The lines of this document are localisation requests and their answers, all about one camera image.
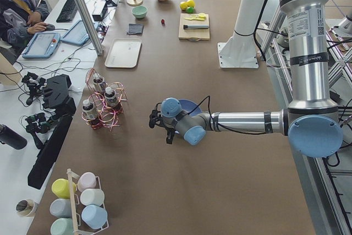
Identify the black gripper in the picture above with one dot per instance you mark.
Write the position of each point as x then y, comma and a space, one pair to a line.
168, 130

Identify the blue plate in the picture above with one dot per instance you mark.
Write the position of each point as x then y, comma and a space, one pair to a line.
190, 107

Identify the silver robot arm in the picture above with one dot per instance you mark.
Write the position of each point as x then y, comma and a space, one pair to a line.
311, 119

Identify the dark drink bottle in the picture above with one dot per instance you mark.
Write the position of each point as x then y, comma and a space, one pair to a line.
99, 83
110, 97
90, 113

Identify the cream rabbit tray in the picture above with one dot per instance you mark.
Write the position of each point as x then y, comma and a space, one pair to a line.
123, 53

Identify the pink cup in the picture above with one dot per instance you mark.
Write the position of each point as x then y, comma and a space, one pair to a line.
86, 181

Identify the wooden cutting board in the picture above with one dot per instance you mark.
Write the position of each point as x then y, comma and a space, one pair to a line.
193, 34

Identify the grey folded cloth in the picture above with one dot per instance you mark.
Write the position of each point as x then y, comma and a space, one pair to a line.
135, 29

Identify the white cup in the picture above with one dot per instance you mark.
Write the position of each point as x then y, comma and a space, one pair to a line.
92, 196

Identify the yellow plastic knife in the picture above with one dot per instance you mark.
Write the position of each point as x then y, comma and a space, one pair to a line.
197, 18

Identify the blue cup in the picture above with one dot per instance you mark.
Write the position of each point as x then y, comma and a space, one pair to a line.
94, 216

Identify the lemon slice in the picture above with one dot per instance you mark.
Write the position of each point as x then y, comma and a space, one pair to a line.
202, 15

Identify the white cup rack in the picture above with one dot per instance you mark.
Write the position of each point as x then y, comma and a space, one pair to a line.
79, 226

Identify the green lime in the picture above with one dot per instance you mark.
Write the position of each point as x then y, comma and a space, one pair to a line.
190, 10

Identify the green bowl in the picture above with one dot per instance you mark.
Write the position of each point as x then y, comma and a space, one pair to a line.
139, 12

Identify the yellow lemon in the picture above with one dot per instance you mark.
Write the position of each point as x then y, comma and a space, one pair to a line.
183, 5
190, 3

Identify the yellow cup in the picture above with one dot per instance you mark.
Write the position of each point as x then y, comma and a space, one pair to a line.
60, 188

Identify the blue teach pendant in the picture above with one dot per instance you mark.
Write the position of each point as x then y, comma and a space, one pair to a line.
76, 35
42, 45

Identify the grey cup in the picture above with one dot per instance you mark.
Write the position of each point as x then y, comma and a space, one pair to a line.
61, 208

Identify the mint green cup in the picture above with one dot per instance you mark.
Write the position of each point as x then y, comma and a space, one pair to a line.
62, 226

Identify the black keyboard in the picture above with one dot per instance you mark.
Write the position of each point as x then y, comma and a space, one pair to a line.
68, 12

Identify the black water bottle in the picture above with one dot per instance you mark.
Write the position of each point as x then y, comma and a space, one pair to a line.
11, 138

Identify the seated person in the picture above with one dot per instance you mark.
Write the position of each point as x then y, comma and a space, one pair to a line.
21, 20

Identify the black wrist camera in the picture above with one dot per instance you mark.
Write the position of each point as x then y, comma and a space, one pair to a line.
155, 118

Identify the copper wire bottle rack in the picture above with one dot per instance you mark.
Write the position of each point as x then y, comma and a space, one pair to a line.
109, 117

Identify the aluminium frame post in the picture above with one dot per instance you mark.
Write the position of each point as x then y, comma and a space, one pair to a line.
89, 26

